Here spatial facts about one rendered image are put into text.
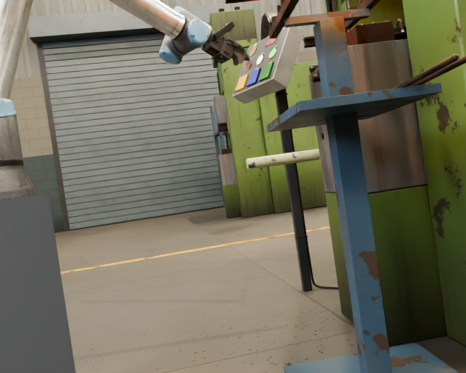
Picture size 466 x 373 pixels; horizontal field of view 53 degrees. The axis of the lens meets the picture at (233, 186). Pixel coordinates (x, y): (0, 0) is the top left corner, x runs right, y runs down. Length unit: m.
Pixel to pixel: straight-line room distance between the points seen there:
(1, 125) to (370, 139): 1.03
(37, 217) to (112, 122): 8.31
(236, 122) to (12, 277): 5.43
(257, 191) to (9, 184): 5.36
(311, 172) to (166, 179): 3.80
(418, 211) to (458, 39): 0.51
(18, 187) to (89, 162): 8.21
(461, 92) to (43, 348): 1.23
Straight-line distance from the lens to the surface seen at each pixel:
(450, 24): 1.38
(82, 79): 9.75
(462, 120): 1.34
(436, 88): 1.07
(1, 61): 1.59
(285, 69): 2.09
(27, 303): 1.31
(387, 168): 1.49
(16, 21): 1.65
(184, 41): 1.76
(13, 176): 1.33
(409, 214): 1.53
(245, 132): 6.49
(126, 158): 9.47
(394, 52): 1.55
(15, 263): 1.29
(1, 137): 1.34
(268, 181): 6.49
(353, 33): 1.58
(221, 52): 1.97
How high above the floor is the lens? 0.58
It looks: 1 degrees down
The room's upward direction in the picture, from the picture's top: 8 degrees counter-clockwise
